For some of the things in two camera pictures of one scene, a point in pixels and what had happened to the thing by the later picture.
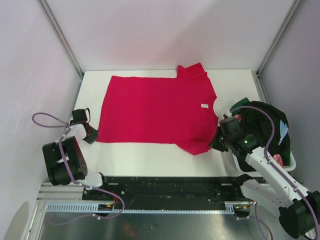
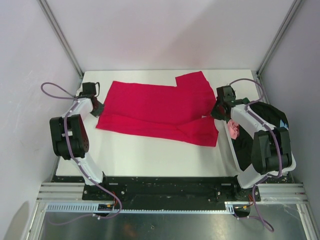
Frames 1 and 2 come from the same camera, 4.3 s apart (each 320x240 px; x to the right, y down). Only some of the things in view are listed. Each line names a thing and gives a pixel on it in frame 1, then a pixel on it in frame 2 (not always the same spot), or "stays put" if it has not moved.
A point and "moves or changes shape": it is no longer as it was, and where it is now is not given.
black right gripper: (214, 144) to (214, 113)
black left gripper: (91, 139) to (97, 113)
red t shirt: (161, 110) moves or changes shape
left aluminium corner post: (56, 27) stays put
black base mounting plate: (172, 189) stays put
